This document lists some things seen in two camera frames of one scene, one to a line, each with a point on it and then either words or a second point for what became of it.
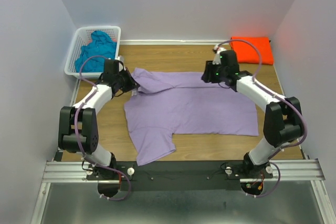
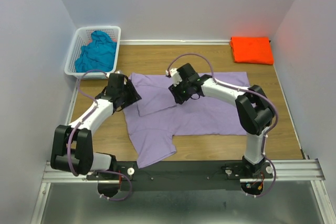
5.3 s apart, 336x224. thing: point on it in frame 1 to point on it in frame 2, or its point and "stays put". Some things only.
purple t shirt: x=166 y=105 stays put
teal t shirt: x=101 y=45 stays put
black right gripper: x=208 y=75 to x=178 y=98
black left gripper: x=132 y=84 to x=134 y=96
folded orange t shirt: x=248 y=54 stays put
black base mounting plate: x=184 y=176 stays put
